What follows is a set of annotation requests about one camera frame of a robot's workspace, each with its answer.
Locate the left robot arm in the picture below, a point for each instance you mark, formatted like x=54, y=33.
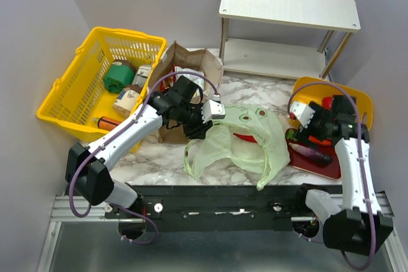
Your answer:
x=88, y=168

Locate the orange carrot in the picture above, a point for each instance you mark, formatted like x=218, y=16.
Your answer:
x=290, y=135

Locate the purple eggplant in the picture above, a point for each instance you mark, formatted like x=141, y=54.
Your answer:
x=311, y=154

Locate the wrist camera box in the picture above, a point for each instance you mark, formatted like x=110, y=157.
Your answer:
x=212, y=110
x=301, y=112

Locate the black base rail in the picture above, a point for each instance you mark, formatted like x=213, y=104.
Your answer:
x=227, y=208

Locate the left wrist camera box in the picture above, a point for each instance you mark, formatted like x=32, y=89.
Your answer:
x=212, y=110

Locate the red snack packet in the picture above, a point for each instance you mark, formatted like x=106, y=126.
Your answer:
x=167, y=83

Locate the red dragon fruit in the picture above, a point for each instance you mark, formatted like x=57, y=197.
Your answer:
x=326, y=102

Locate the white small carton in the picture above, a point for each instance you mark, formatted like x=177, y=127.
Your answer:
x=142, y=75

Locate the red lacquer tray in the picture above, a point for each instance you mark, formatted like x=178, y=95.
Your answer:
x=331, y=171

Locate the white two-tier shelf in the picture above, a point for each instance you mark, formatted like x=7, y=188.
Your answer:
x=285, y=38

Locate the orange bottle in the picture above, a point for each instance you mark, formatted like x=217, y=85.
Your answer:
x=106, y=123

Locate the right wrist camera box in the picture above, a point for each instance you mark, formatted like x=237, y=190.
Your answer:
x=301, y=112

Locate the brown paper bag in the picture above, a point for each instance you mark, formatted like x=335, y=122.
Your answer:
x=200, y=60

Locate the red chili pepper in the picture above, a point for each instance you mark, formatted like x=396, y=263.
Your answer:
x=247, y=138

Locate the yellow plastic tub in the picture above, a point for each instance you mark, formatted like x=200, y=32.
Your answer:
x=317, y=93

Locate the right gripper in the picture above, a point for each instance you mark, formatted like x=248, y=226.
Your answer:
x=320, y=113

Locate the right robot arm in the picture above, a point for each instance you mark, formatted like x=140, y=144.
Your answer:
x=358, y=225

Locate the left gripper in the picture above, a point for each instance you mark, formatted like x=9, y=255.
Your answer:
x=198, y=132

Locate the green plastic grocery bag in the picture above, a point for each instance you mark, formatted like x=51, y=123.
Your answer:
x=266, y=157

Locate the white chips packet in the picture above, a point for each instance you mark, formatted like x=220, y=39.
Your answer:
x=193, y=76

